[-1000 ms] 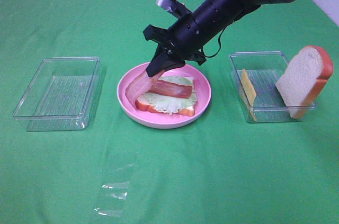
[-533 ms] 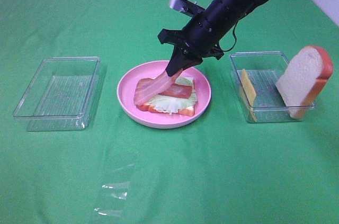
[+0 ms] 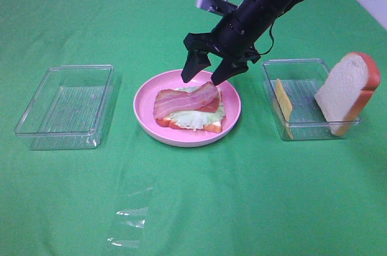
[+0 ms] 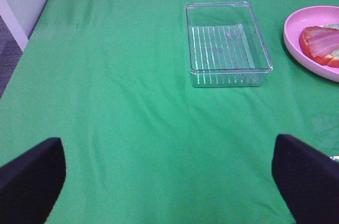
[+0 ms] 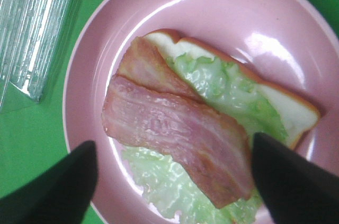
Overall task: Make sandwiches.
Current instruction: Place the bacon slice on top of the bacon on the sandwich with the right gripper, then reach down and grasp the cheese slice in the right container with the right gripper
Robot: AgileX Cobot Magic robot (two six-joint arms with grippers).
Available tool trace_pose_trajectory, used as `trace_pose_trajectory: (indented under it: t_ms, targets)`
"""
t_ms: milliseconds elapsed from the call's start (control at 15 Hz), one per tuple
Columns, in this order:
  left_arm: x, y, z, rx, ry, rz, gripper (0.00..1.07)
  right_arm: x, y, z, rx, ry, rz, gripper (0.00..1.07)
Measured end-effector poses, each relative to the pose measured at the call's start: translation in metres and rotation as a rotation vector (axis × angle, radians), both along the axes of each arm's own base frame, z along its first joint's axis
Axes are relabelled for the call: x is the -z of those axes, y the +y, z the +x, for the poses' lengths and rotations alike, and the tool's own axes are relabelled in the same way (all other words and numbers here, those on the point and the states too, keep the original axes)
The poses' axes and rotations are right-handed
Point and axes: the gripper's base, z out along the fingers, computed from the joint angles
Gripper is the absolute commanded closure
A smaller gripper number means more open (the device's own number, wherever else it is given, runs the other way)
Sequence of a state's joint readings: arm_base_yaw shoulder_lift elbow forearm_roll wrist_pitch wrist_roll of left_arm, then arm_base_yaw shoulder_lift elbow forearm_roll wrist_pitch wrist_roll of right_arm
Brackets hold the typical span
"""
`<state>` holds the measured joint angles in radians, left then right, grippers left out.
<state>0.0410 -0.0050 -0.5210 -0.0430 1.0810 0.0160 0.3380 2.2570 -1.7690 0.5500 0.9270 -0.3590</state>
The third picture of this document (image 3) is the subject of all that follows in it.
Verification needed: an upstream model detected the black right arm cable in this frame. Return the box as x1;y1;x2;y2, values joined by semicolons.
256;21;275;56

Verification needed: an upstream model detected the standing white bread slice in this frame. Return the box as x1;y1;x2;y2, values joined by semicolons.
314;52;381;136

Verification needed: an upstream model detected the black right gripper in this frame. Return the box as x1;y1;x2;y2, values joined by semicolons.
181;11;261;85

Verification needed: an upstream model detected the pink round plate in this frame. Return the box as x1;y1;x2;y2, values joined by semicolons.
133;70;241;147

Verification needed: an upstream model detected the clear plastic container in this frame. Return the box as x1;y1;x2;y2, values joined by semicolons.
262;58;361;140
15;65;115;151

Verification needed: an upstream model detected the green lettuce leaf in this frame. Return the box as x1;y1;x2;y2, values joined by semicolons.
166;90;226;133

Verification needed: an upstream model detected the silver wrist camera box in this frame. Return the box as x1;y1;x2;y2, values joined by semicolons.
195;0;238;16

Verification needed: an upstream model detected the bacon strip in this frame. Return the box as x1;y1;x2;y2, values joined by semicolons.
152;81;220;120
155;89;220;114

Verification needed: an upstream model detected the green table cloth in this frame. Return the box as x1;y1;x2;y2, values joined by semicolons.
1;0;386;255

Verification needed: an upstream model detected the clear plastic wrap strip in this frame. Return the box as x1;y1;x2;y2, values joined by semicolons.
103;173;157;255

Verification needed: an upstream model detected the clear left plastic container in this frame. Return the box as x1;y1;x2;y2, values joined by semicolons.
15;65;115;151

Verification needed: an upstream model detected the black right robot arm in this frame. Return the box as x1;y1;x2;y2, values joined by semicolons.
181;0;304;85

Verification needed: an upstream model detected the yellow cheese slice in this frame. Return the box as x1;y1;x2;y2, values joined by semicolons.
273;79;294;140

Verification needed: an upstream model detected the clear right plastic container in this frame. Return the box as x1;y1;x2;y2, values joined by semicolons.
262;58;361;140

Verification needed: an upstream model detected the white bread slice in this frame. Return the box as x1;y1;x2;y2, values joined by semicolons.
314;52;381;136
155;87;224;133

